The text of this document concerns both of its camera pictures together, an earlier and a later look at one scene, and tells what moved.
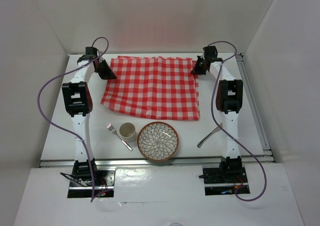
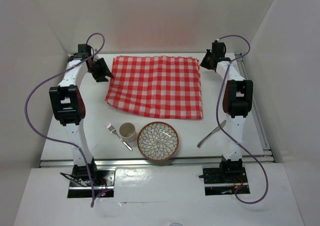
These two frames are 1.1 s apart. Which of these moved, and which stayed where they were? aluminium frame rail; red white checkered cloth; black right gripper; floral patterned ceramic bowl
Moved: black right gripper
Stayed: floral patterned ceramic bowl; aluminium frame rail; red white checkered cloth
